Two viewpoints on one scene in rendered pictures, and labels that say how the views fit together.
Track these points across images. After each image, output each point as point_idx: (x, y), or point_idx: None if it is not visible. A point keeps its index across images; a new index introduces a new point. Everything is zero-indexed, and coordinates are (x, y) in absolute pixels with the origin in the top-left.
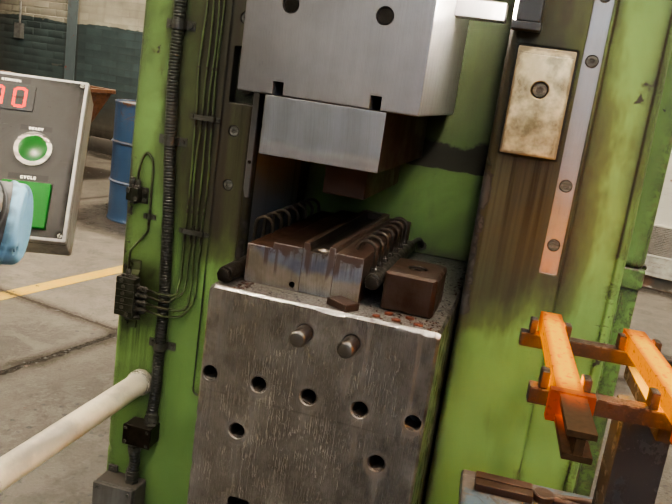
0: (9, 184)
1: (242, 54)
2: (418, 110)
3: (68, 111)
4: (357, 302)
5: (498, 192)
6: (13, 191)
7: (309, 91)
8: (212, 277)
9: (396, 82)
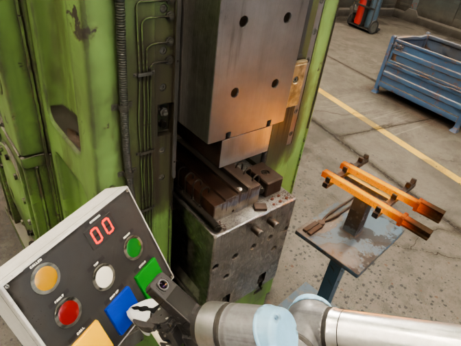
0: (320, 302)
1: (210, 126)
2: (283, 119)
3: (132, 211)
4: (257, 200)
5: (276, 123)
6: (327, 303)
7: (242, 130)
8: (158, 221)
9: (277, 110)
